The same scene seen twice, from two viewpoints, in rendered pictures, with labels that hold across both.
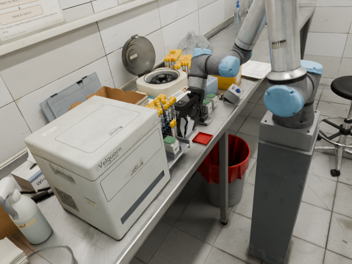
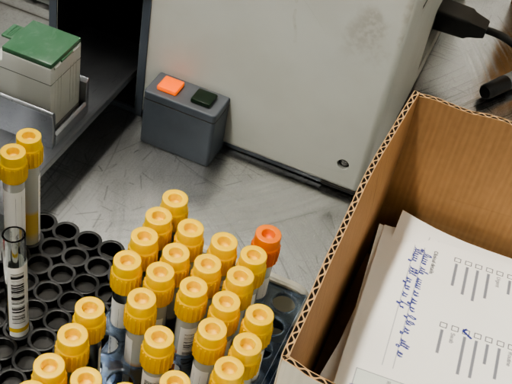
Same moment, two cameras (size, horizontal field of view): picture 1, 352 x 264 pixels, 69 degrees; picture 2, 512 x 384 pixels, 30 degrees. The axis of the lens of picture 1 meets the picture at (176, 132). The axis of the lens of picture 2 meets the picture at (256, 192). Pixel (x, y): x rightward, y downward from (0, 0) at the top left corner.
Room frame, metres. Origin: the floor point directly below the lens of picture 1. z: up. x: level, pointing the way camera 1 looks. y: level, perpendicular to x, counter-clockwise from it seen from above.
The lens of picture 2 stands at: (1.32, -0.02, 1.36)
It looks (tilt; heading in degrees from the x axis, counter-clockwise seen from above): 42 degrees down; 158
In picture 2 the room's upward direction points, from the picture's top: 12 degrees clockwise
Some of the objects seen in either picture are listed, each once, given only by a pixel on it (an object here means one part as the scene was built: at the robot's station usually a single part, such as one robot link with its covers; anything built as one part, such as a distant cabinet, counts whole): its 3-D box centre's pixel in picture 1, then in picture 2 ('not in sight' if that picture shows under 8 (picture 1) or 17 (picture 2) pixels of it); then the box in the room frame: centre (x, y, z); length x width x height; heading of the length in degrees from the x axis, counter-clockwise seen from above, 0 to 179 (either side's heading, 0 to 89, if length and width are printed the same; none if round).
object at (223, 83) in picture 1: (227, 76); not in sight; (1.35, -0.33, 0.93); 0.13 x 0.13 x 0.10; 58
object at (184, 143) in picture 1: (168, 155); (52, 94); (0.75, 0.04, 0.92); 0.21 x 0.07 x 0.05; 143
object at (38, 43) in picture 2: (169, 140); (37, 43); (0.76, 0.03, 0.98); 0.05 x 0.04 x 0.01; 53
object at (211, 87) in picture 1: (209, 89); not in sight; (1.23, -0.21, 0.92); 0.10 x 0.07 x 0.10; 135
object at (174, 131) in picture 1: (174, 124); (24, 284); (0.94, 0.00, 0.93); 0.17 x 0.09 x 0.11; 143
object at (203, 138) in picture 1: (202, 138); not in sight; (0.88, -0.11, 0.88); 0.07 x 0.07 x 0.01; 53
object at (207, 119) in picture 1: (200, 117); not in sight; (1.02, -0.13, 0.89); 0.09 x 0.05 x 0.04; 54
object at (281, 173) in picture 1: (277, 201); not in sight; (0.83, -0.47, 0.44); 0.20 x 0.20 x 0.87; 53
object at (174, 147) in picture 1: (171, 146); (37, 81); (0.76, 0.03, 0.95); 0.05 x 0.04 x 0.06; 53
